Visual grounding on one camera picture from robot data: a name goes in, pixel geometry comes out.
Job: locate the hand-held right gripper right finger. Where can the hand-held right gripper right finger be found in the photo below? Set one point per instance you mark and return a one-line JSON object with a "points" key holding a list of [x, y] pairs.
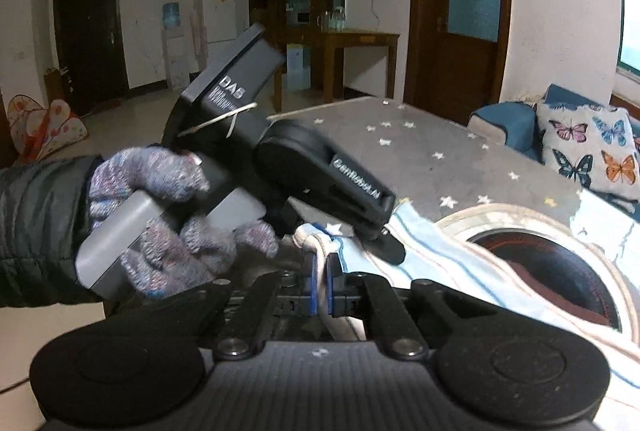
{"points": [[337, 296]]}

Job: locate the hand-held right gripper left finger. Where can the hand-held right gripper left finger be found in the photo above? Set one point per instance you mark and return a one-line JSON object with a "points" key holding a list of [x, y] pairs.
{"points": [[314, 286]]}

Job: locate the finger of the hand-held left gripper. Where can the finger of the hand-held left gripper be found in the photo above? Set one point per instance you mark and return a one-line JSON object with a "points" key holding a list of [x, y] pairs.
{"points": [[392, 251]]}

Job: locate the blue white striped garment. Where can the blue white striped garment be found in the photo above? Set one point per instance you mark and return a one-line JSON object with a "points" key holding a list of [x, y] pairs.
{"points": [[435, 256]]}

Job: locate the person's left forearm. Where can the person's left forearm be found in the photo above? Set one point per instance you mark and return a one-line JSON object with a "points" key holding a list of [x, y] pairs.
{"points": [[40, 221]]}

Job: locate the person's left hand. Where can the person's left hand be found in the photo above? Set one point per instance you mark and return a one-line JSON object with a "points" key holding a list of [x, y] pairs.
{"points": [[145, 173]]}

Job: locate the pale blue carton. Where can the pale blue carton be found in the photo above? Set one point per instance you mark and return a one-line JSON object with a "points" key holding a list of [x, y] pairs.
{"points": [[298, 68]]}

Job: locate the wooden table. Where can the wooden table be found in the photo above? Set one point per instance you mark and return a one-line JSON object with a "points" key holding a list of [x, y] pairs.
{"points": [[360, 38]]}

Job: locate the glass jar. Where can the glass jar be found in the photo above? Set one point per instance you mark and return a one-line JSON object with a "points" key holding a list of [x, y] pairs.
{"points": [[325, 23], [338, 21]]}

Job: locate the white refrigerator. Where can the white refrigerator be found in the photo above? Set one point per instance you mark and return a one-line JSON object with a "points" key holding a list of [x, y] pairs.
{"points": [[218, 18]]}

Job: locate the water dispenser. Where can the water dispenser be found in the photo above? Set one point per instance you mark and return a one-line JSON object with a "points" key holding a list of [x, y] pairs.
{"points": [[172, 56]]}

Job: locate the brown door with glass pane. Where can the brown door with glass pane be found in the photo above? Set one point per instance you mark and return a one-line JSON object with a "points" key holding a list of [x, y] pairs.
{"points": [[435, 61]]}

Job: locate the blue sofa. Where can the blue sofa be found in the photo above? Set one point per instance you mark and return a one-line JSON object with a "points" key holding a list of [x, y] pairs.
{"points": [[505, 121]]}

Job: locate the clear plastic sheet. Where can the clear plastic sheet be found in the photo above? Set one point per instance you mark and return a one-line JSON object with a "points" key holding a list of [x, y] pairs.
{"points": [[600, 221]]}

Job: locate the butterfly print pillow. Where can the butterfly print pillow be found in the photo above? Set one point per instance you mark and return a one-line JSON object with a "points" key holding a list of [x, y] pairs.
{"points": [[590, 146]]}

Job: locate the dark entrance door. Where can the dark entrance door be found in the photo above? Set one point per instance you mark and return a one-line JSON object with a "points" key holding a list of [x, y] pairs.
{"points": [[90, 46]]}

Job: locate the colourful play tent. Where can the colourful play tent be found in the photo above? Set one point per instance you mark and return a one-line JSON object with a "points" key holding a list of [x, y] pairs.
{"points": [[50, 126]]}

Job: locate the brown box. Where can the brown box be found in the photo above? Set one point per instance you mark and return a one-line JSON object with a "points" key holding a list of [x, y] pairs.
{"points": [[57, 86]]}

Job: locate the green framed window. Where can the green framed window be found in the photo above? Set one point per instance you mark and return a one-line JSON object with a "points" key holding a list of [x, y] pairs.
{"points": [[631, 11]]}

